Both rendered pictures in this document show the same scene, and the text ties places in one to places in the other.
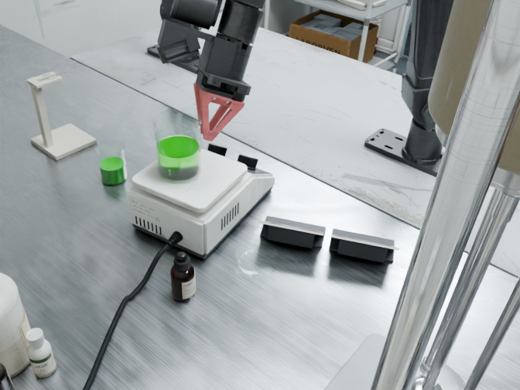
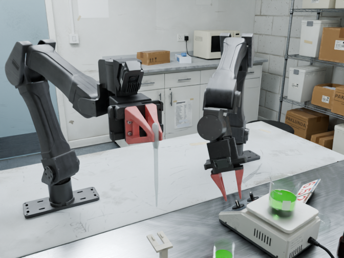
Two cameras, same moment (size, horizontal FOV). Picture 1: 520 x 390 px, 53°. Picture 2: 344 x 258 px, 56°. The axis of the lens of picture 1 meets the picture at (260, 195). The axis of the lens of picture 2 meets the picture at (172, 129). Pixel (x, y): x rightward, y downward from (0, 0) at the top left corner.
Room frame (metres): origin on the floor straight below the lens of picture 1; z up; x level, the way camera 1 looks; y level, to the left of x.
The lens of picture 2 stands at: (0.54, 0.78, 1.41)
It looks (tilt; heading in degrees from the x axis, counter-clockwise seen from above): 20 degrees down; 295
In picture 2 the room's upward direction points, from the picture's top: straight up
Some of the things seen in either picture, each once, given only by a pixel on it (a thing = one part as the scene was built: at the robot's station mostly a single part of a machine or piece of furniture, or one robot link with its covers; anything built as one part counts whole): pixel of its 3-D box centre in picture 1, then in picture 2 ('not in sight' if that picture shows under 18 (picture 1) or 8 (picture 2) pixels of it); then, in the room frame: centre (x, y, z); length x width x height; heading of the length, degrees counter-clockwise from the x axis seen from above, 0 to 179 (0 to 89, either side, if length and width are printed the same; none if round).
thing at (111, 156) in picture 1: (111, 163); (223, 255); (0.68, 0.24, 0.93); 0.04 x 0.04 x 0.06
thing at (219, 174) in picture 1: (191, 174); (281, 209); (0.59, 0.10, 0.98); 0.12 x 0.12 x 0.01; 63
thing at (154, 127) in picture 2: not in sight; (154, 136); (0.78, 0.35, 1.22); 0.01 x 0.01 x 0.04; 52
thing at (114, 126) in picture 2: not in sight; (132, 116); (0.86, 0.28, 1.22); 0.10 x 0.07 x 0.07; 52
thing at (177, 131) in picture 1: (179, 146); (281, 196); (0.59, 0.11, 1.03); 0.07 x 0.06 x 0.08; 154
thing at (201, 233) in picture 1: (202, 190); (270, 220); (0.61, 0.08, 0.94); 0.22 x 0.13 x 0.08; 153
